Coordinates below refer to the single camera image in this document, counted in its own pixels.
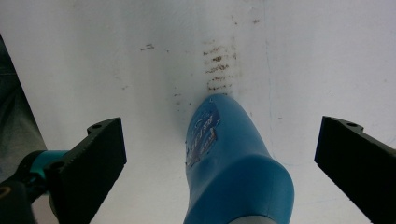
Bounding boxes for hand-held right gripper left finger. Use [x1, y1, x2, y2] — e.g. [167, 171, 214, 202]
[45, 117, 128, 224]

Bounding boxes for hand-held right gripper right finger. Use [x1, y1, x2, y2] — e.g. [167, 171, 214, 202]
[314, 116, 396, 224]

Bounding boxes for blue bottle with white cap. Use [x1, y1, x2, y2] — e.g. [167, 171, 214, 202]
[182, 93, 295, 224]

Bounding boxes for white table sheet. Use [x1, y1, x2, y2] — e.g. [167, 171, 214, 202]
[0, 0, 396, 224]

